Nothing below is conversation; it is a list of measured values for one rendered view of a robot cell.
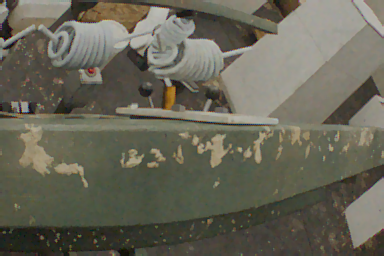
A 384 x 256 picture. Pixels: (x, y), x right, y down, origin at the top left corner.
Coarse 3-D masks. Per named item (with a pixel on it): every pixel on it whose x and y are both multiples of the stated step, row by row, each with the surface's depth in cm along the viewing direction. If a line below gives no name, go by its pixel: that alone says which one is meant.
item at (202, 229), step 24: (312, 192) 115; (240, 216) 93; (264, 216) 100; (0, 240) 54; (24, 240) 58; (48, 240) 62; (72, 240) 66; (96, 240) 69; (120, 240) 73; (144, 240) 77; (168, 240) 81; (192, 240) 85
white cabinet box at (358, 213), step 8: (376, 184) 437; (368, 192) 445; (376, 192) 436; (360, 200) 453; (368, 200) 443; (376, 200) 433; (352, 208) 460; (360, 208) 451; (368, 208) 441; (376, 208) 431; (352, 216) 458; (360, 216) 448; (368, 216) 439; (376, 216) 429; (352, 224) 456; (360, 224) 446; (368, 224) 436; (376, 224) 426; (352, 232) 453; (360, 232) 443; (368, 232) 433; (376, 232) 424; (352, 240) 450; (360, 240) 440; (368, 240) 477
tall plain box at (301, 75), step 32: (320, 0) 344; (352, 0) 314; (288, 32) 373; (320, 32) 347; (352, 32) 320; (256, 64) 399; (288, 64) 374; (320, 64) 348; (352, 64) 361; (256, 96) 398; (288, 96) 373; (320, 96) 392
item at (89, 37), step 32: (64, 0) 49; (96, 0) 52; (128, 0) 54; (160, 0) 58; (192, 0) 62; (64, 32) 53; (96, 32) 56; (160, 32) 63; (64, 64) 54; (96, 64) 58; (160, 64) 68; (192, 64) 70
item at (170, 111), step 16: (176, 16) 64; (192, 16) 62; (208, 16) 64; (176, 32) 66; (192, 32) 67; (0, 112) 128; (128, 112) 68; (144, 112) 66; (160, 112) 64; (176, 112) 62; (192, 112) 65; (208, 112) 69; (224, 112) 69
